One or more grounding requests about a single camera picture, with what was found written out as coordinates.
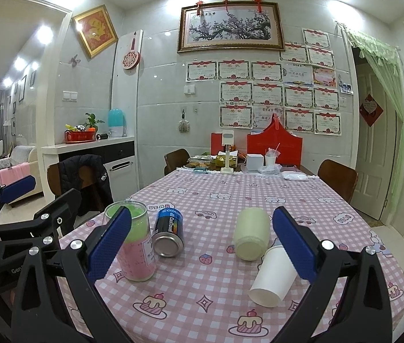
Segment pink green layered jar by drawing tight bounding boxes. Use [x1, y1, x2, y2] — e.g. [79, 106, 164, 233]
[103, 201, 156, 282]

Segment white paper cup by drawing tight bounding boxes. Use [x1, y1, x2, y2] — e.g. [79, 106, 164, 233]
[249, 245, 298, 308]

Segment cream yellow plastic cup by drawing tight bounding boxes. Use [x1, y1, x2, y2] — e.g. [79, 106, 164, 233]
[233, 208, 270, 262]

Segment plastic cup with straw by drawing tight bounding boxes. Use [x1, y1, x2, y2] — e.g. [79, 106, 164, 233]
[265, 145, 280, 166]

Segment pink blanket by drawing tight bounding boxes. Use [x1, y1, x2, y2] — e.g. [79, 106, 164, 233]
[0, 163, 31, 187]

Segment black jacket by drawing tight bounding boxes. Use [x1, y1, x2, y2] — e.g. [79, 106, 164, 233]
[58, 154, 113, 217]

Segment chair with black jacket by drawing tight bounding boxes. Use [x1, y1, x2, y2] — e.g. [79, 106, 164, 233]
[47, 163, 94, 197]

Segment red tray with fruit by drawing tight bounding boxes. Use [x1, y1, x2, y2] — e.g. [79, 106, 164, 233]
[64, 124, 96, 144]

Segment blue black metal can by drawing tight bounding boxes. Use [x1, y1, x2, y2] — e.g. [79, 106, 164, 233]
[152, 208, 184, 258]

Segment white black sideboard cabinet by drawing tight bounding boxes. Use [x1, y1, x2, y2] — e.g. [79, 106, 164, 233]
[39, 136, 139, 201]

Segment green potted plant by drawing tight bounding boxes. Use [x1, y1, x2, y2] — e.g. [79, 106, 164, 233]
[84, 112, 104, 132]

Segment pink checked tablecloth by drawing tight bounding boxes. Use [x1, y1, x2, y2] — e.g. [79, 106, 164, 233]
[95, 169, 404, 342]

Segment teal white humidifier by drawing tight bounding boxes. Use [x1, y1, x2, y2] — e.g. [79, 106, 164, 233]
[108, 108, 127, 138]

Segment brown chair back right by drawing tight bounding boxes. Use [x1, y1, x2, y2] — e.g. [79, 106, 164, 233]
[318, 159, 358, 203]

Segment brown chair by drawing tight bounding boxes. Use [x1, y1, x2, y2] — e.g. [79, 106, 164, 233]
[318, 159, 358, 203]
[164, 149, 190, 175]

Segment brown chair far left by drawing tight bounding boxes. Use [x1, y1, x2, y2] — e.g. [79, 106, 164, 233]
[164, 149, 190, 175]

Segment white plastic bag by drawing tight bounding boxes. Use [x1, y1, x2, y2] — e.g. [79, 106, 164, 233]
[281, 171, 308, 181]

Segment food trays on table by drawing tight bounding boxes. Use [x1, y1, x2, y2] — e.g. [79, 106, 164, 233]
[184, 150, 246, 171]

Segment white panel door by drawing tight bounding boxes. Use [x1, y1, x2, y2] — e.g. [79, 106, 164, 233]
[351, 64, 397, 220]

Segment red gift bag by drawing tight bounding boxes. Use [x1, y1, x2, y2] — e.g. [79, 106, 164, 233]
[246, 114, 303, 167]

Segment small red box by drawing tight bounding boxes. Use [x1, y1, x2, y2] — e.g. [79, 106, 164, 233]
[211, 132, 225, 156]

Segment white square box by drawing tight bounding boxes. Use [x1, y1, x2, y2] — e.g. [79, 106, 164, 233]
[246, 153, 264, 171]

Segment white desk lamp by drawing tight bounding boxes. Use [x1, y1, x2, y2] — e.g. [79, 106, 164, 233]
[221, 130, 234, 174]

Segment gold red framed picture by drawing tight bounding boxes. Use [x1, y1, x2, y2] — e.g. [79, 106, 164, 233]
[72, 5, 118, 59]

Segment red diamond door decoration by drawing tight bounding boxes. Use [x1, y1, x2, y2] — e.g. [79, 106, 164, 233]
[360, 94, 384, 127]

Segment green lace door curtain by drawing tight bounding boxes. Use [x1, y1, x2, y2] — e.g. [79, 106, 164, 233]
[335, 21, 404, 217]

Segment plum blossom framed painting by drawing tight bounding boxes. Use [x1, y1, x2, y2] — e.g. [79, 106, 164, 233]
[177, 0, 285, 53]

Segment double wall switch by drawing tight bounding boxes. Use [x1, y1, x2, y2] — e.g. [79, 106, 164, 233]
[62, 91, 78, 102]

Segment white wall brush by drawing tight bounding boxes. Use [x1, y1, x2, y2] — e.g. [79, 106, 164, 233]
[178, 109, 190, 133]

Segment red round wall ornament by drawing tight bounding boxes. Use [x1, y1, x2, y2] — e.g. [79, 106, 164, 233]
[122, 32, 141, 71]

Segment white wall outlet switch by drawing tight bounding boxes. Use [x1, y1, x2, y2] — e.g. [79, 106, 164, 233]
[183, 84, 196, 95]

